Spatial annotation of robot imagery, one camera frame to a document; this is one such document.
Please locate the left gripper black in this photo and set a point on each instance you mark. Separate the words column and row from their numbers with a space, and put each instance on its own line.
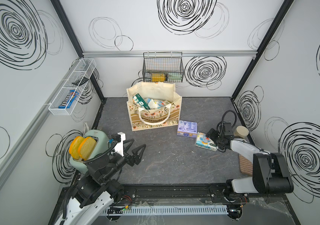
column 137, row 159

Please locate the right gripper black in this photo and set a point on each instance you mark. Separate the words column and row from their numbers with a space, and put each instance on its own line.
column 213, row 135

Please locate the elephant tissue pack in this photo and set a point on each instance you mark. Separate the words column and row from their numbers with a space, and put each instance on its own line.
column 203, row 142
column 156, row 104

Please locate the purple tissue pack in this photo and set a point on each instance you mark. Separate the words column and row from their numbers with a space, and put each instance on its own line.
column 187, row 129

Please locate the floral canvas tote bag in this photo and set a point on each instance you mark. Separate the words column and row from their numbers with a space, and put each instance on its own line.
column 165, row 116

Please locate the green tissue pack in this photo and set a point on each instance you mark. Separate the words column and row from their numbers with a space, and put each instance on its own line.
column 139, row 101

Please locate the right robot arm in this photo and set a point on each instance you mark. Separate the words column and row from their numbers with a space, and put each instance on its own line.
column 270, row 174

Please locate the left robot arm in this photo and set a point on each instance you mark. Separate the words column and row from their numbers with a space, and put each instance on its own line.
column 75, row 214

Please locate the beige round jar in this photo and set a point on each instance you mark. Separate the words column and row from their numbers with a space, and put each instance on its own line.
column 241, row 131

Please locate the green toaster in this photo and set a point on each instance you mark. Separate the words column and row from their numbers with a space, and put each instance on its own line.
column 100, row 147

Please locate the yellow toast slice right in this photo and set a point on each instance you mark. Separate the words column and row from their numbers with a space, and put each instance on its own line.
column 87, row 147

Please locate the yellow toast slice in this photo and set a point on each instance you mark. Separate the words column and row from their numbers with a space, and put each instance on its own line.
column 73, row 149
column 87, row 147

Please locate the yellow toast slice left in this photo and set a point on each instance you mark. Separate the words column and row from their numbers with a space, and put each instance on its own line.
column 73, row 149

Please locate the green item in basket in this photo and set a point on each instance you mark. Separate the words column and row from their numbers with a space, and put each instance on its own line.
column 175, row 77

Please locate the yellow item in basket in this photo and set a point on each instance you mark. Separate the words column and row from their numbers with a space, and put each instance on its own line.
column 158, row 77

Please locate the blue candy packet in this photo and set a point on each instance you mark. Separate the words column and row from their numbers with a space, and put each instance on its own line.
column 69, row 99

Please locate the black remote control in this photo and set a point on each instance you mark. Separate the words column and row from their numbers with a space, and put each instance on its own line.
column 80, row 81

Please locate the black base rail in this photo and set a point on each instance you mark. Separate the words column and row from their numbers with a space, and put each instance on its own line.
column 134, row 193

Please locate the grey cable duct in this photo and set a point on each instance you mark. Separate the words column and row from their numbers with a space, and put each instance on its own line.
column 168, row 210

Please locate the black wire basket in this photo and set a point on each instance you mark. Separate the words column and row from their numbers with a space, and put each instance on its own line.
column 161, row 62

